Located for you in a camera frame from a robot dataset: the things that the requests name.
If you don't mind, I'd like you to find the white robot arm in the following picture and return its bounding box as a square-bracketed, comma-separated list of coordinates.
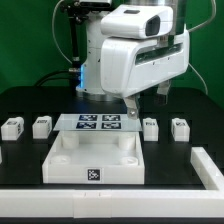
[76, 0, 190, 119]

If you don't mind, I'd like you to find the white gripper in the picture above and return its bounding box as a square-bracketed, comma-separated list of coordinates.
[100, 32, 190, 119]

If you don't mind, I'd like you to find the black cable bundle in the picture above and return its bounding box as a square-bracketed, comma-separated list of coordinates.
[34, 68, 83, 88]

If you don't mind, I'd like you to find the white part at left edge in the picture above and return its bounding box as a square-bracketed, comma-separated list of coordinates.
[0, 146, 3, 165]

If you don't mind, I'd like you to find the black camera stand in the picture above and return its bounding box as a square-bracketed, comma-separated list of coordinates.
[60, 0, 113, 65]

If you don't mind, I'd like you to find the white square table top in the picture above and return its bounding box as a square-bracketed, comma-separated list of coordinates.
[42, 131, 145, 184]

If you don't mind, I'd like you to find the grey cable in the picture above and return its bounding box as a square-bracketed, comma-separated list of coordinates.
[51, 0, 74, 65]

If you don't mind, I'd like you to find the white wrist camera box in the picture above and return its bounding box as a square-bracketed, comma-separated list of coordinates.
[100, 4, 173, 39]

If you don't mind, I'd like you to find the marker plate with tags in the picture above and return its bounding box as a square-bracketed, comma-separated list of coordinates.
[54, 114, 142, 132]

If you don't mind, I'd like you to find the white L-shaped fence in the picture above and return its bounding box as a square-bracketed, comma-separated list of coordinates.
[0, 147, 224, 218]

